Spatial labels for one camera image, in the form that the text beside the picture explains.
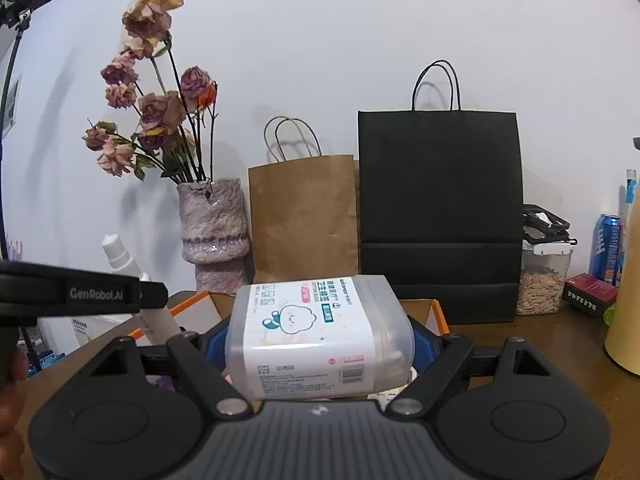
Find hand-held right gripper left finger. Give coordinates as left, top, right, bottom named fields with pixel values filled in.
left=87, top=322, right=254, bottom=419

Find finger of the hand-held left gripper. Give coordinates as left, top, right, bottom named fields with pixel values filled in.
left=139, top=280, right=170, bottom=312

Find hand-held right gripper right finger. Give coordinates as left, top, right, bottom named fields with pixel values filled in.
left=385, top=316, right=554, bottom=417

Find red cardboard box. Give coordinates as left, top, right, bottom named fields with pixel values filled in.
left=127, top=289, right=451, bottom=397

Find white spray bottle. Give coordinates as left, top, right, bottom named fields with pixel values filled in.
left=101, top=234, right=182, bottom=346

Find clear cotton swab box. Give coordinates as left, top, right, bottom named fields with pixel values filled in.
left=224, top=275, right=416, bottom=402

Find person's left hand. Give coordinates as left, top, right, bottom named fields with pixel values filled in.
left=0, top=346, right=29, bottom=480

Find white flat carton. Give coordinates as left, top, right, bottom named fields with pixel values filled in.
left=70, top=316, right=109, bottom=349

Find blue white package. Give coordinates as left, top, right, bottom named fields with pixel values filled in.
left=27, top=350, right=66, bottom=374

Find mottled purple ceramic vase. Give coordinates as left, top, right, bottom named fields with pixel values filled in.
left=177, top=177, right=251, bottom=295

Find clear seed container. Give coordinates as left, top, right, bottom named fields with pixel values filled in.
left=516, top=242, right=574, bottom=316

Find brown paper bag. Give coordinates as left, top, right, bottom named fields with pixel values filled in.
left=248, top=116, right=361, bottom=285

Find black paper bag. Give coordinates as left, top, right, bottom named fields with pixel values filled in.
left=357, top=60, right=524, bottom=325

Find black clips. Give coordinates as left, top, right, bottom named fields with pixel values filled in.
left=522, top=204, right=579, bottom=247

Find dark red box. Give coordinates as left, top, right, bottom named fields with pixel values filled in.
left=561, top=272, right=620, bottom=319

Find dried pink rose bouquet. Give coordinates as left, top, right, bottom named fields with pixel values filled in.
left=82, top=0, right=221, bottom=184

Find yellow thermos jug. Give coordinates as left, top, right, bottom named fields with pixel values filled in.
left=604, top=137, right=640, bottom=377

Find blue drink can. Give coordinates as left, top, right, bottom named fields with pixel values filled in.
left=589, top=214, right=624, bottom=286

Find blue white bottle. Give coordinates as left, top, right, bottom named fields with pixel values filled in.
left=620, top=169, right=639, bottom=221

